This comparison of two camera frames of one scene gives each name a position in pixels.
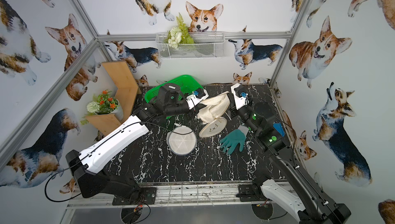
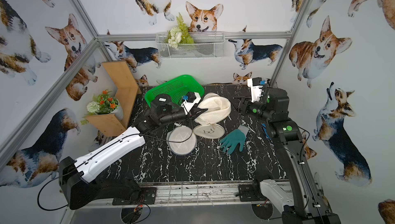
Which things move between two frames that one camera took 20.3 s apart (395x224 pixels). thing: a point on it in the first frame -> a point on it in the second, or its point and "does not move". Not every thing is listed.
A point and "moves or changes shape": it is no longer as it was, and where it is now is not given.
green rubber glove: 231,140 does not move
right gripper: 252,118 -> 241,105
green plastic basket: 187,84 does not move
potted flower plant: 104,104 does not move
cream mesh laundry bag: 210,110 moves or changes shape
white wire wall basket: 207,44 does not move
